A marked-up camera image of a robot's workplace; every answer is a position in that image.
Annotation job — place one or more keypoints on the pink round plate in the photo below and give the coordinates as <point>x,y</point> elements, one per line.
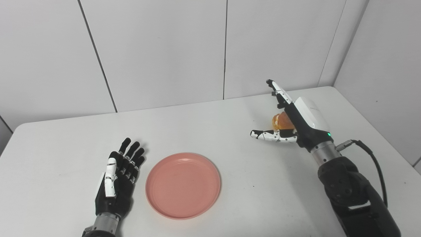
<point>182,186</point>

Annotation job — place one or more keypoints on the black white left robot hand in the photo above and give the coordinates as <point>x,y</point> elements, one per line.
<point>120,194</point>

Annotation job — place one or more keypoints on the orange cream puff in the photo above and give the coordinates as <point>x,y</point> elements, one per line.
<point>279,121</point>

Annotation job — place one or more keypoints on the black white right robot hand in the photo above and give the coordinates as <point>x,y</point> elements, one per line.
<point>306,128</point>

